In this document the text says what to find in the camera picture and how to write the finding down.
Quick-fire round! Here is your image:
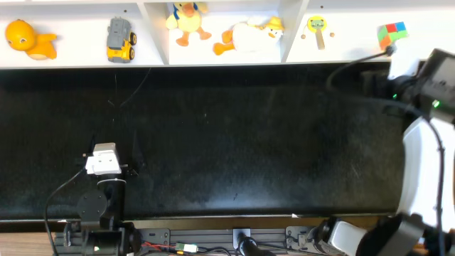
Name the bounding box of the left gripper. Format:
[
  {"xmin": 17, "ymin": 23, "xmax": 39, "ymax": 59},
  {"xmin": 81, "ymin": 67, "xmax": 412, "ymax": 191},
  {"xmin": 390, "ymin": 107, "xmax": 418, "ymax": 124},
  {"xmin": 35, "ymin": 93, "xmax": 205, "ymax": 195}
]
[{"xmin": 90, "ymin": 129, "xmax": 147, "ymax": 179}]

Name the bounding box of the yellow wooden rattle drum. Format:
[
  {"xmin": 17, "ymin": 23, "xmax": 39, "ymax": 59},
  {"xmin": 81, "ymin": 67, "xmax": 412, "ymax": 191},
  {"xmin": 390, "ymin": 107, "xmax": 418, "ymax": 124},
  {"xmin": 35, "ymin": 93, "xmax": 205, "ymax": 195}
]
[{"xmin": 300, "ymin": 15, "xmax": 336, "ymax": 51}]

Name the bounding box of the grey and yellow toy truck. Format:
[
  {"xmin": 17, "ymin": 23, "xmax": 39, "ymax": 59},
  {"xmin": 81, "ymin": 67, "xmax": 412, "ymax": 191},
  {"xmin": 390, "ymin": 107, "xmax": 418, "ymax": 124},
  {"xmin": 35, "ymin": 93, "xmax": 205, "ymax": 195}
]
[{"xmin": 106, "ymin": 16, "xmax": 138, "ymax": 65}]

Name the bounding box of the white plush duck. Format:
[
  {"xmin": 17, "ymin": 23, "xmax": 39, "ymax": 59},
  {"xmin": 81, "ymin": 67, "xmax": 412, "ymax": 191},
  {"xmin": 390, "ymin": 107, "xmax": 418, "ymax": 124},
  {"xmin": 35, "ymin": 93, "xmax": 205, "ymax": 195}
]
[{"xmin": 213, "ymin": 16, "xmax": 285, "ymax": 56}]

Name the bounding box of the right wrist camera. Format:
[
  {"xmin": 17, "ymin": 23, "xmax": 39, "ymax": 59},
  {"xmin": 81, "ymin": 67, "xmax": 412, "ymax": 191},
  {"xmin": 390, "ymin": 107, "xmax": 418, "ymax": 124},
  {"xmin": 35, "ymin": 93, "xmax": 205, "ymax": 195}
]
[{"xmin": 387, "ymin": 48, "xmax": 423, "ymax": 81}]

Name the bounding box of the many-coloured puzzle cube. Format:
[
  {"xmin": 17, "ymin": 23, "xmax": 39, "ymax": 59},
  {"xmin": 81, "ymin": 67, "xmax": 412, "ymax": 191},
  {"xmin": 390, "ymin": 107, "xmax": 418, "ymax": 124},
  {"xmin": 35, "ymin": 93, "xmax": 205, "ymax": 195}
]
[{"xmin": 377, "ymin": 21, "xmax": 410, "ymax": 52}]

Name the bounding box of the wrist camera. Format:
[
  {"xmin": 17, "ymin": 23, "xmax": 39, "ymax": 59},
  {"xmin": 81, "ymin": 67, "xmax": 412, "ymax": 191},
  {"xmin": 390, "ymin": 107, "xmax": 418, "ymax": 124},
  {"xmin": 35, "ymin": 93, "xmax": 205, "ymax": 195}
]
[
  {"xmin": 387, "ymin": 48, "xmax": 423, "ymax": 81},
  {"xmin": 85, "ymin": 142, "xmax": 123, "ymax": 176}
]

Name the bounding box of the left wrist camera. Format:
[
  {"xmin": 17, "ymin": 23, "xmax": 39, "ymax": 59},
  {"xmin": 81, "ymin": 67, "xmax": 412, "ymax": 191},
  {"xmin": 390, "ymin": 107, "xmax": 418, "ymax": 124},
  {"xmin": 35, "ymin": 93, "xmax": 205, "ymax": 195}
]
[{"xmin": 85, "ymin": 142, "xmax": 123, "ymax": 176}]

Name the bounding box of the white shelf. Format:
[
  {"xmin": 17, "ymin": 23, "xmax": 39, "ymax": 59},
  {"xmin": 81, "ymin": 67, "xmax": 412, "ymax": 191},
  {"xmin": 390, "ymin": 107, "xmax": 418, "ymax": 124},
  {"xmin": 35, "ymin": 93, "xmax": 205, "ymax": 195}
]
[{"xmin": 0, "ymin": 0, "xmax": 455, "ymax": 70}]

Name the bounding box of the yellow rubber duck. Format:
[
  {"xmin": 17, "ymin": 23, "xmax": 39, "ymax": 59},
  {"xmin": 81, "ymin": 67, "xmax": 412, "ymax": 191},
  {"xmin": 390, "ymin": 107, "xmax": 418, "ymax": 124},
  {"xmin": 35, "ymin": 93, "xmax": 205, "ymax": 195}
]
[{"xmin": 4, "ymin": 18, "xmax": 58, "ymax": 61}]

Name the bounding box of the yellow plush duck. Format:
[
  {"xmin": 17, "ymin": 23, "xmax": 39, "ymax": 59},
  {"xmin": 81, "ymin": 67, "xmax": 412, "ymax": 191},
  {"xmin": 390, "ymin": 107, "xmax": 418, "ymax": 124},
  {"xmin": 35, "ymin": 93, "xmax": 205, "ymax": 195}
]
[{"xmin": 166, "ymin": 1, "xmax": 213, "ymax": 48}]

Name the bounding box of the mounting rail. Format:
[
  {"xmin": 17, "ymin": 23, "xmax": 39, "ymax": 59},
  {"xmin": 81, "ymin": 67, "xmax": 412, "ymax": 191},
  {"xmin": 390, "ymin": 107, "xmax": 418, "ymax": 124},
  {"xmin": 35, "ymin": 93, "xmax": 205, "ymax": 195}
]
[{"xmin": 53, "ymin": 220, "xmax": 323, "ymax": 256}]

